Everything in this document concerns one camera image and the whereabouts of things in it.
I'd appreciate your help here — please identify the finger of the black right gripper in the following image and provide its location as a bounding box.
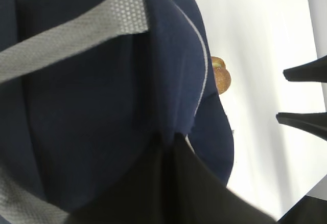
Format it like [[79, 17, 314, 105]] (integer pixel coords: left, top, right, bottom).
[[276, 112, 326, 141], [283, 56, 327, 83]]

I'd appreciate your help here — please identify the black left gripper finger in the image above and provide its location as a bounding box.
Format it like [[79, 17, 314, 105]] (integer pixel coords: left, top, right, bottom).
[[66, 134, 274, 223]]

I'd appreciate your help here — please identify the brown bread roll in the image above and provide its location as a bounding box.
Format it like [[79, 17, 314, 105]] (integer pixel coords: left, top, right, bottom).
[[211, 56, 231, 95]]

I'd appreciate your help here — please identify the navy blue lunch bag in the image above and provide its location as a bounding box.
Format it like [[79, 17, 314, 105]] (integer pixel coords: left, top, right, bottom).
[[1, 0, 234, 223]]

